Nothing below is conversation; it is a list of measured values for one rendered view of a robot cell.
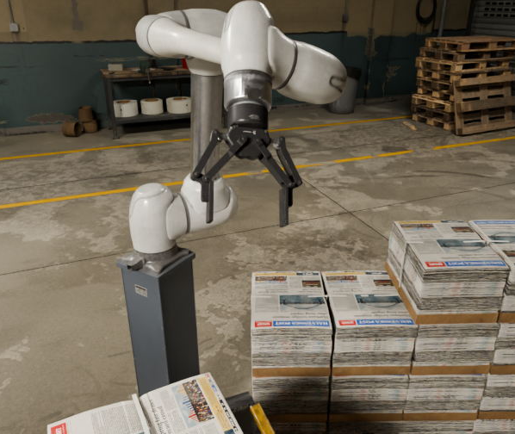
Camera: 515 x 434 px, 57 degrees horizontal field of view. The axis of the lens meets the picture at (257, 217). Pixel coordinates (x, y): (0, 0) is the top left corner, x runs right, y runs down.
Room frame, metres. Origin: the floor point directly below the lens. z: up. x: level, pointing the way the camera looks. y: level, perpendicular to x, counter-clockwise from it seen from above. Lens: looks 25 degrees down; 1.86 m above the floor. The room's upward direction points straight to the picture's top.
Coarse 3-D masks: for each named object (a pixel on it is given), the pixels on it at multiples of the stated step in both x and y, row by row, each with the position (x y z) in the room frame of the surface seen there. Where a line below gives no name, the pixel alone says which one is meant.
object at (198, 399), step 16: (176, 384) 0.84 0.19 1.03; (192, 384) 0.84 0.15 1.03; (208, 384) 0.84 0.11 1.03; (160, 400) 0.80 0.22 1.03; (176, 400) 0.80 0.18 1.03; (192, 400) 0.79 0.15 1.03; (208, 400) 0.79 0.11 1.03; (224, 400) 0.80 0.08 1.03; (160, 416) 0.75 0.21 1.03; (176, 416) 0.75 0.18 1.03; (192, 416) 0.75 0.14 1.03; (208, 416) 0.75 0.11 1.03; (224, 416) 0.75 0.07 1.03; (176, 432) 0.71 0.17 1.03; (192, 432) 0.71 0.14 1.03; (208, 432) 0.71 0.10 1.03; (224, 432) 0.71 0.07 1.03; (240, 432) 0.71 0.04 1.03
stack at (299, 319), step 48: (288, 288) 1.56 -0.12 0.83; (336, 288) 1.56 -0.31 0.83; (384, 288) 1.56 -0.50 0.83; (288, 336) 1.32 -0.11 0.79; (336, 336) 1.33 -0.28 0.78; (384, 336) 1.33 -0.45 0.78; (432, 336) 1.33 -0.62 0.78; (480, 336) 1.33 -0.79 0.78; (288, 384) 1.32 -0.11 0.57; (336, 384) 1.32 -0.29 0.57; (384, 384) 1.32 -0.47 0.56; (432, 384) 1.32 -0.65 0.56; (480, 384) 1.33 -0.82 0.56; (288, 432) 1.32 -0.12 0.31; (336, 432) 1.32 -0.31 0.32; (384, 432) 1.33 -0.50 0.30; (432, 432) 1.32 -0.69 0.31; (480, 432) 1.33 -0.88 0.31
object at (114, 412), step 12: (96, 408) 0.77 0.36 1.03; (108, 408) 0.77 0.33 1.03; (120, 408) 0.78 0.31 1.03; (60, 420) 0.74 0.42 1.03; (72, 420) 0.74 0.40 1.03; (84, 420) 0.74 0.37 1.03; (96, 420) 0.74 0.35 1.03; (108, 420) 0.74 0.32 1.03; (120, 420) 0.74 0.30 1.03; (48, 432) 0.71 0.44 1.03; (60, 432) 0.71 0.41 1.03; (72, 432) 0.71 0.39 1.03; (84, 432) 0.71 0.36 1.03; (96, 432) 0.71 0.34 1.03; (108, 432) 0.71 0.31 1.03; (120, 432) 0.71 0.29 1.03
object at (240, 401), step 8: (248, 392) 1.05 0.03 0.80; (232, 400) 1.02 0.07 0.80; (240, 400) 1.02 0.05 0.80; (248, 400) 1.02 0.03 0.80; (232, 408) 0.99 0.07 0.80; (240, 408) 1.00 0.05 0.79; (248, 408) 1.00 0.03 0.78; (240, 416) 1.00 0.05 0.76; (248, 416) 1.00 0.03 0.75; (240, 424) 0.99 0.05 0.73; (248, 424) 1.00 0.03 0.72; (248, 432) 1.00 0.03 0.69
